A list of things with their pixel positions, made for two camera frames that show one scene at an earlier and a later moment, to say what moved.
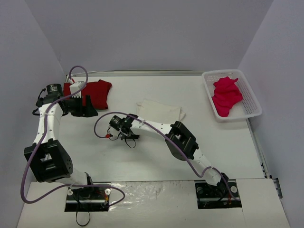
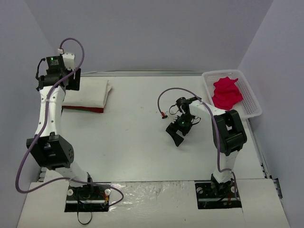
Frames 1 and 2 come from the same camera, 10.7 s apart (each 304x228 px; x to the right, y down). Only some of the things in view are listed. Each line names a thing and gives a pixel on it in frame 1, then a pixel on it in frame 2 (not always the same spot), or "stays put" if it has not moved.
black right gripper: x=129 y=134 → x=176 y=129
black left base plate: x=88 y=199 stays put
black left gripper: x=83 y=107 → x=74 y=79
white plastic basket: x=247 y=107 stays put
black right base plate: x=208 y=196 stays put
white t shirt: x=155 y=111 → x=92 y=92
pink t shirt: x=226 y=94 stays put
